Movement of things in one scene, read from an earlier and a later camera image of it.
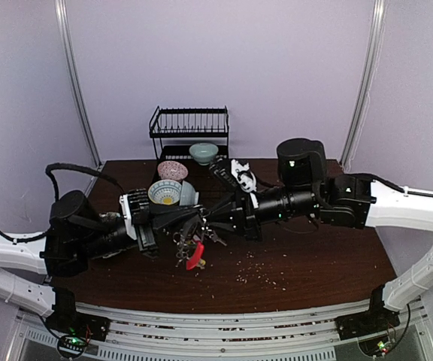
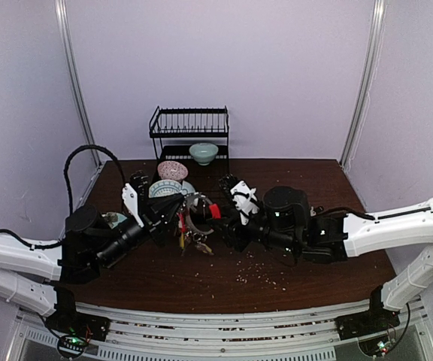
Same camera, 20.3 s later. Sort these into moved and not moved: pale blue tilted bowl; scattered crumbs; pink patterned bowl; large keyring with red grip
Moved: large keyring with red grip
Not moved: pink patterned bowl; pale blue tilted bowl; scattered crumbs
